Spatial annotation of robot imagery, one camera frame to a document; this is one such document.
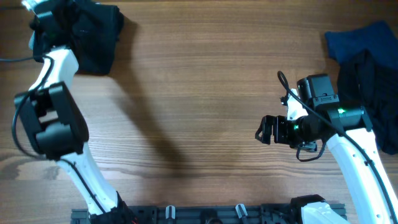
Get light blue jeans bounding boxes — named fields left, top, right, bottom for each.
left=29, top=32, right=35, bottom=50

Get black shorts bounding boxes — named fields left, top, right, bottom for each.
left=32, top=0, right=125, bottom=76

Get dark blue garment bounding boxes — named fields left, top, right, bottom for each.
left=325, top=21, right=397, bottom=70

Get black garment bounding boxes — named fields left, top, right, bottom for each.
left=337, top=50, right=397, bottom=155

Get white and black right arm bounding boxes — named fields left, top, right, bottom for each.
left=255, top=72, right=397, bottom=223

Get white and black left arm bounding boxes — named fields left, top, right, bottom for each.
left=13, top=4, right=137, bottom=223

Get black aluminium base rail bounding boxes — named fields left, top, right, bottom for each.
left=70, top=203, right=289, bottom=224

